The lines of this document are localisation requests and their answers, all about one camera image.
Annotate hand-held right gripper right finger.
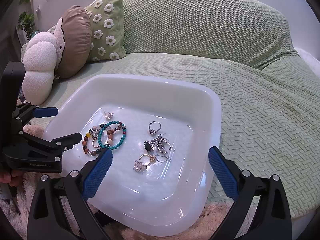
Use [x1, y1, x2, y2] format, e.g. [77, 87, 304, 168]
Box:
[208, 146, 293, 240]

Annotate pink fluffy rug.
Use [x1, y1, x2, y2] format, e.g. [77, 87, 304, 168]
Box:
[0, 124, 239, 240]

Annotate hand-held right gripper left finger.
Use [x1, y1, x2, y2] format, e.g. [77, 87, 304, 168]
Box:
[27, 149, 113, 240]

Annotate white fluffy blanket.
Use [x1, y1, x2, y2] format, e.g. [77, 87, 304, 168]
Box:
[297, 47, 320, 68]

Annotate chunky silver ring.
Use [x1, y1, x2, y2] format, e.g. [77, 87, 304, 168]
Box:
[152, 138, 167, 153]

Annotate multicolor bead bracelet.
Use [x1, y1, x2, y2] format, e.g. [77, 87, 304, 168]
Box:
[82, 122, 125, 157]

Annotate small gold ring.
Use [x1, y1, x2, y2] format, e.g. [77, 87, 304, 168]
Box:
[139, 153, 158, 166]

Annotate green daisy throw pillow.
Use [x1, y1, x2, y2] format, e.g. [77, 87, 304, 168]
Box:
[84, 0, 127, 63]

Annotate white plastic tray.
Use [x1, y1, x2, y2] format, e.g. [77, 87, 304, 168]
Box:
[41, 74, 222, 237]

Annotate person's left hand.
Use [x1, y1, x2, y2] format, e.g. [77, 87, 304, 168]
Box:
[0, 169, 20, 188]

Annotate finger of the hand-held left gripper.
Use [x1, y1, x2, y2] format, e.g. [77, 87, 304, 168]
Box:
[22, 132, 83, 157]
[12, 102, 59, 126]

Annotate silver ring with dark stone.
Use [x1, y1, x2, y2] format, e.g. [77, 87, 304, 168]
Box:
[148, 121, 161, 134]

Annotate brown round cushion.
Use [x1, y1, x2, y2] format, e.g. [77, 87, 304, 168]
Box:
[54, 4, 93, 79]

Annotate green woven sofa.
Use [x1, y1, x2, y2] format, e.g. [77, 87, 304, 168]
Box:
[20, 0, 320, 230]

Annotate black pendant silver necklace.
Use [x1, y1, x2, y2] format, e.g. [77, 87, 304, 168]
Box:
[143, 134, 172, 163]

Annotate white fluffy flower cushion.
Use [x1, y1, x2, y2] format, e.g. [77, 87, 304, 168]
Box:
[21, 31, 58, 105]

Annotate turquoise bead bracelet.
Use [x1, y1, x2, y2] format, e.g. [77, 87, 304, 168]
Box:
[97, 121, 127, 150]

